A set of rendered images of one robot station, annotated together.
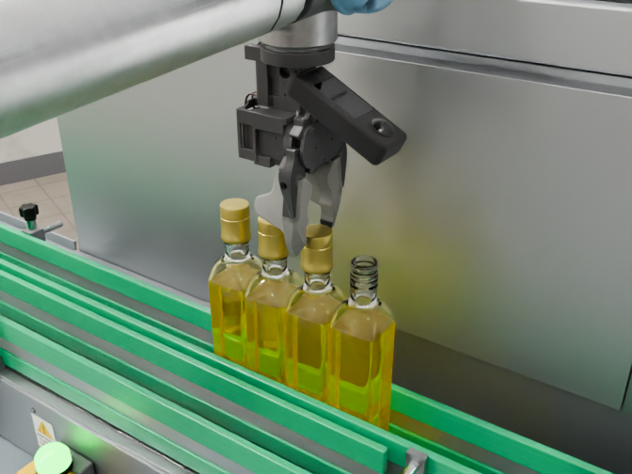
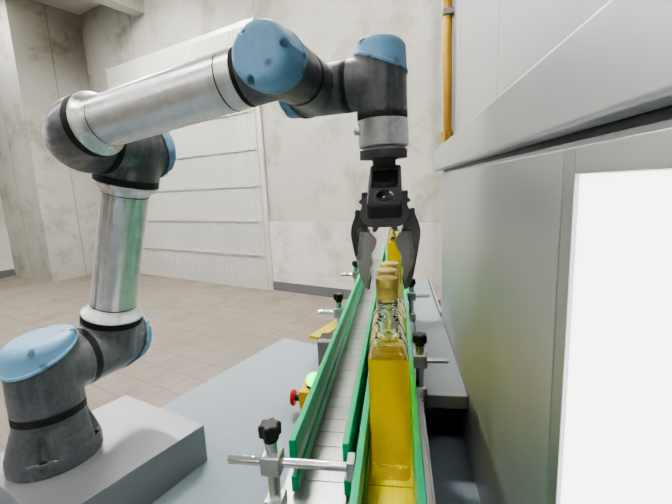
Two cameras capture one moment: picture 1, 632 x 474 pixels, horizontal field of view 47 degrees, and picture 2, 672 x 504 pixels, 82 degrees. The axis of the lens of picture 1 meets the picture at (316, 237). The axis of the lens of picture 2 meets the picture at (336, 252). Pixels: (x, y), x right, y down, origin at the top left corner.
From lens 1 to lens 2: 0.65 m
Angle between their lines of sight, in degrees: 64
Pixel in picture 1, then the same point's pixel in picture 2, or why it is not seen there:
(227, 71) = not seen: hidden behind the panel
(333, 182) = (402, 247)
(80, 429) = not seen: hidden behind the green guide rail
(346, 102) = (381, 181)
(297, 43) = (362, 143)
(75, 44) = (126, 99)
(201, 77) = not seen: hidden behind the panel
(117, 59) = (141, 106)
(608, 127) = (525, 196)
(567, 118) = (512, 193)
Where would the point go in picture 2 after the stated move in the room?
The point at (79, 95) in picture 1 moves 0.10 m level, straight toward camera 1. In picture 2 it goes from (134, 120) to (44, 114)
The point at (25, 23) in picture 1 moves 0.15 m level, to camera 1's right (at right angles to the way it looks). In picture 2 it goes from (117, 92) to (105, 57)
